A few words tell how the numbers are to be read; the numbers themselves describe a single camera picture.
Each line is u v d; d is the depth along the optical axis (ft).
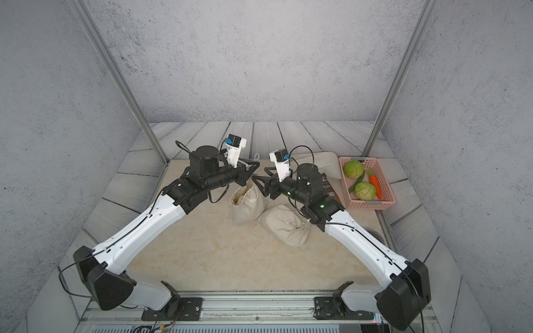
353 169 3.53
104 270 1.29
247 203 2.49
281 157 1.90
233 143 1.90
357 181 3.60
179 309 2.22
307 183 1.68
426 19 2.34
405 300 1.25
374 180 3.56
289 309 2.43
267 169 2.31
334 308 2.15
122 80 2.91
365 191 3.23
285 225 2.89
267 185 1.98
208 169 1.70
